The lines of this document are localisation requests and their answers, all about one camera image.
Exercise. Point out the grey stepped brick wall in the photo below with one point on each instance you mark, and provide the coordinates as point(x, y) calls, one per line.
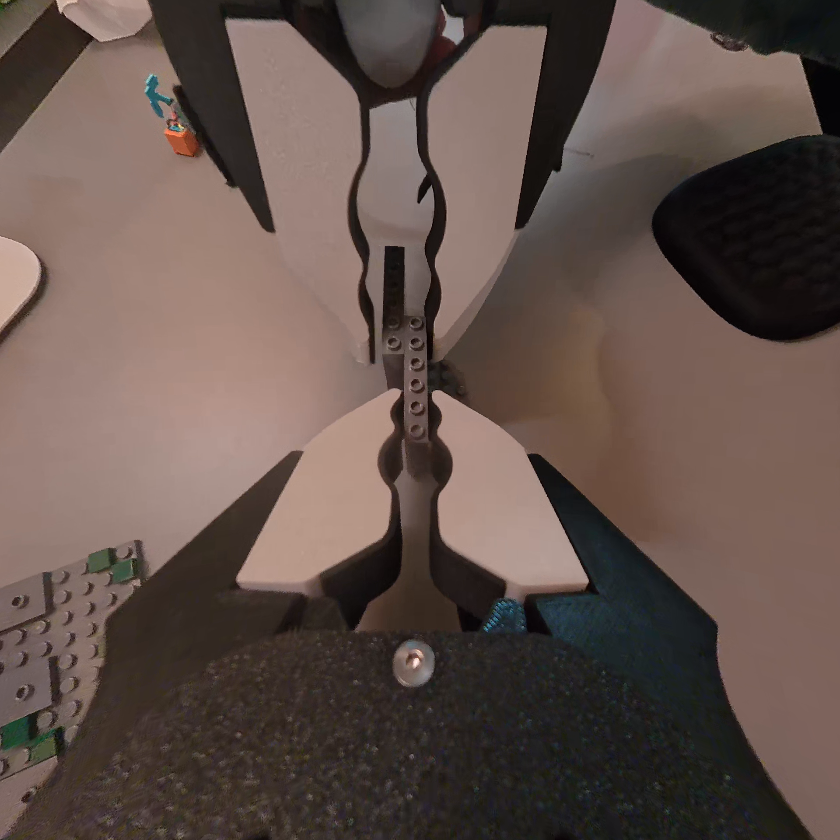
point(418, 394)

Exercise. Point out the grey brick baseplate build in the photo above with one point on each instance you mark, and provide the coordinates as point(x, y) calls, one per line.
point(46, 643)

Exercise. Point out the orange and teal brick figure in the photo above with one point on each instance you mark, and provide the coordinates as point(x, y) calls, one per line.
point(182, 139)

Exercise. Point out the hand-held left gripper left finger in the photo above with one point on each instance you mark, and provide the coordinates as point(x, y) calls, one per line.
point(308, 525)

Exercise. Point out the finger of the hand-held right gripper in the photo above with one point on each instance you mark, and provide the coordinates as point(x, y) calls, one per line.
point(308, 197)
point(485, 184)

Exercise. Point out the person's green sweatshirt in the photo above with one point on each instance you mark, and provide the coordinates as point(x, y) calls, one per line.
point(754, 19)

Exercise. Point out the white paper bag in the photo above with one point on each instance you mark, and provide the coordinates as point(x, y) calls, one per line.
point(105, 16)

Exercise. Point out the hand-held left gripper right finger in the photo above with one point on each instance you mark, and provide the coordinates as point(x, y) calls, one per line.
point(512, 525)

